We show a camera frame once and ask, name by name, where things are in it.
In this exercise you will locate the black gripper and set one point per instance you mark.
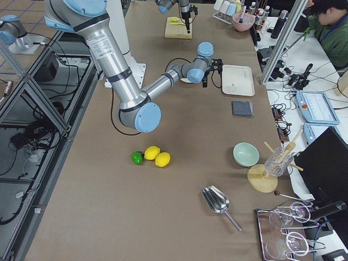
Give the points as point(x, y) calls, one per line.
point(205, 76)
point(185, 14)

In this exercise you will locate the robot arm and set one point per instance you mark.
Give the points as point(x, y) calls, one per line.
point(165, 5)
point(102, 25)

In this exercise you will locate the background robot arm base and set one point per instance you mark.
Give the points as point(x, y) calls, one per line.
point(14, 35)

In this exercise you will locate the cream rabbit tray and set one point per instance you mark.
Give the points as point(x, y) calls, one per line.
point(237, 80)

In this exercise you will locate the mirrored metal tray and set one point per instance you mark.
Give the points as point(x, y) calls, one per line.
point(266, 231)

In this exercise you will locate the wooden cutting board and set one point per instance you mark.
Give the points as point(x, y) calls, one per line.
point(177, 32)

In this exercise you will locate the lemon slice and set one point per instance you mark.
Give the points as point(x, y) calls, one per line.
point(173, 19)

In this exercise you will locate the yellow plastic knife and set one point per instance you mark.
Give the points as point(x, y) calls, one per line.
point(177, 23)

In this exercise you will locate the white round plate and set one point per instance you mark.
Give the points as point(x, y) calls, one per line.
point(185, 80)

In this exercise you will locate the pink upturned cup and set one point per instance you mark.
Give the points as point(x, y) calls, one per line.
point(224, 7)

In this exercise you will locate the grey folded cloth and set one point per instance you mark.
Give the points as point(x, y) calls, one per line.
point(242, 108)

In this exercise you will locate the blue upturned cup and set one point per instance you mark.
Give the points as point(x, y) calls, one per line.
point(231, 9)

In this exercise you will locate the pink bowl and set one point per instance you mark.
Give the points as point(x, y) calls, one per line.
point(247, 23)

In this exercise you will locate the mint green bowl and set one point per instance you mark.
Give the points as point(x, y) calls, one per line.
point(245, 154)

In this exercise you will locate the yellow lemon right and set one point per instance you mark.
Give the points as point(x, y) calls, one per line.
point(162, 159)

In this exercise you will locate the yellow lemon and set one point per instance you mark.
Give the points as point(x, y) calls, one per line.
point(151, 152)
point(162, 159)

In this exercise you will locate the yellow lemon left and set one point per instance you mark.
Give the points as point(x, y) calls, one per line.
point(151, 152)

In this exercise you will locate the black thermos bottle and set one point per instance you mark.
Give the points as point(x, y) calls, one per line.
point(279, 24)

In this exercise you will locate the green lime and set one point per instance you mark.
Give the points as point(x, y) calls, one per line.
point(137, 157)

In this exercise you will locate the clear glass cup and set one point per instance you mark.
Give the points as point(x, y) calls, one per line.
point(276, 164)

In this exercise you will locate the wooden cup tree stand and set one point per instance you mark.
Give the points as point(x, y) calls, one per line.
point(257, 175)

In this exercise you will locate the blue teach pendant upper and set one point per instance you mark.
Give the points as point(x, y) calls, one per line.
point(316, 108)

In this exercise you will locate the blue teach pendant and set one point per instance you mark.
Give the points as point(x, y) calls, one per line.
point(316, 108)
point(313, 131)

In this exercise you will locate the blue teach pendant lower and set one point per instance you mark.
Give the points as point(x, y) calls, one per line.
point(313, 131)

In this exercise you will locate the metal scoop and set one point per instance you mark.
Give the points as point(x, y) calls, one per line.
point(219, 203)

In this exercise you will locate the person in green jacket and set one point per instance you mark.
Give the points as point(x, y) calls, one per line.
point(328, 21)

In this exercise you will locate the black monitor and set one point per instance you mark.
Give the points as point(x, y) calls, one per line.
point(324, 164)

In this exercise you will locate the wine glass upper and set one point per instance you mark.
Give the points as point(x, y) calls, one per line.
point(284, 216)

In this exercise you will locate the wine glass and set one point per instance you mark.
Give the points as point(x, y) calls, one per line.
point(284, 216)
point(291, 247)

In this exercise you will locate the wine glass lower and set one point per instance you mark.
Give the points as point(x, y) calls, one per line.
point(291, 247)

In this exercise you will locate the white wire cup rack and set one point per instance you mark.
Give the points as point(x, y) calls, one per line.
point(223, 17)

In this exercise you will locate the aluminium frame post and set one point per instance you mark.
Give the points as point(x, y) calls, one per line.
point(296, 12)

